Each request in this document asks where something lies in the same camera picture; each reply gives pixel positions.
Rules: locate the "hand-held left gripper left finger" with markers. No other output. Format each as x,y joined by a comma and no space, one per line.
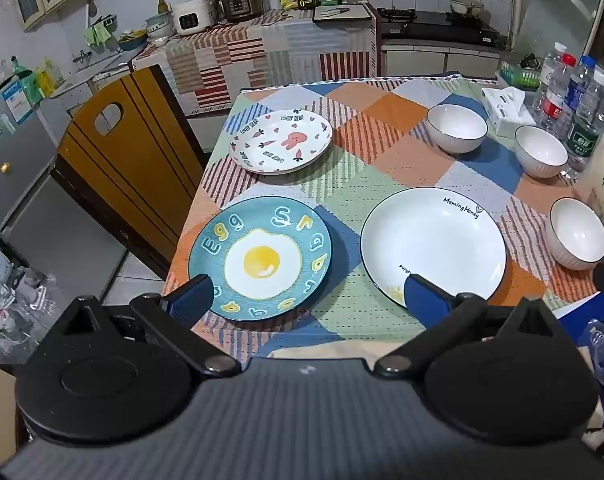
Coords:
194,296

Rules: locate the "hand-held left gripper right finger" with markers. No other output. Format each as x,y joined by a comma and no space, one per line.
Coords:
424,301

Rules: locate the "white ribbed bowl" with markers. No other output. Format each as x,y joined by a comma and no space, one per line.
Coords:
541,149
457,125
576,232

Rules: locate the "large white dark-rimmed plate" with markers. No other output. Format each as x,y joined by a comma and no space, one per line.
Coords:
432,240

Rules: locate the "blue fried egg plate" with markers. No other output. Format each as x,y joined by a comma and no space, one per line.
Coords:
262,260

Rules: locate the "white rabbit and carrot plate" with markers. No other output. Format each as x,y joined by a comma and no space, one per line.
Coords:
282,142

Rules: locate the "stack of kitchen bowls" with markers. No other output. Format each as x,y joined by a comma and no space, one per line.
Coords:
159,27

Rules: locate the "patchwork checked tablecloth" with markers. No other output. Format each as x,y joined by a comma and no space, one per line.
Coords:
342,195

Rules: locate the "green-label water bottle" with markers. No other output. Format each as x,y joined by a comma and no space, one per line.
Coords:
584,135

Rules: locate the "brown wooden chair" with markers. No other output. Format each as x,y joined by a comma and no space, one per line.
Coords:
131,160

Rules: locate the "clear plastic bags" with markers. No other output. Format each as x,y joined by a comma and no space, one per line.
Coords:
16,310

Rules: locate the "red-cap red-label water bottle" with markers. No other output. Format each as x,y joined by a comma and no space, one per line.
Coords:
557,100

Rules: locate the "blue-cap blue-label water bottle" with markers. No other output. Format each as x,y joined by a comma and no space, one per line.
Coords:
581,82

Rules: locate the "white tissue box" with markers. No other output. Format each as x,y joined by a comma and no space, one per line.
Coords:
504,110

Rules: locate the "clear white-cap water bottle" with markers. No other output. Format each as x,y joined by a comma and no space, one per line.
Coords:
546,77

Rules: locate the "grey refrigerator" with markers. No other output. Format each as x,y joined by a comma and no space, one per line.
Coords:
26,165

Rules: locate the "green plastic basket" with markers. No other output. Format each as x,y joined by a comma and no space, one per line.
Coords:
517,77

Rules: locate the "white base cabinet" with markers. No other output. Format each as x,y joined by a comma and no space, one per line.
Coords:
432,60

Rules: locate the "striped patchwork counter cloth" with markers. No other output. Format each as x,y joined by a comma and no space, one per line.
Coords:
242,55

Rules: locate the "yellow detergent bottle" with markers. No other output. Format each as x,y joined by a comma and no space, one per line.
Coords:
49,80

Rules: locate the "blue basin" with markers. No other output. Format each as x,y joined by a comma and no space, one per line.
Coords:
131,41

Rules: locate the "metal faucet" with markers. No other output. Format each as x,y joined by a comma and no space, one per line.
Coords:
83,57

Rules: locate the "black gas stove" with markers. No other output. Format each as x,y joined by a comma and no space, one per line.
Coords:
432,27

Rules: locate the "green detergent bottle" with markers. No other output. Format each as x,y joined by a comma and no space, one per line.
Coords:
24,77

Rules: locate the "green dish cloth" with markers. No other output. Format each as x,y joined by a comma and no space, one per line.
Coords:
97,35

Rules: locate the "leaning glass panel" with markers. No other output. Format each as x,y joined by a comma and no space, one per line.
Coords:
562,5

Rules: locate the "white rice cooker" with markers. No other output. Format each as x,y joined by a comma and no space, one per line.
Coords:
194,16

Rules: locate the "cream pot with lid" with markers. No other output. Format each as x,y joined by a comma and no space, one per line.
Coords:
466,7

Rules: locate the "white tray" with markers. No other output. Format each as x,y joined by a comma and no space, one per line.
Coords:
342,12

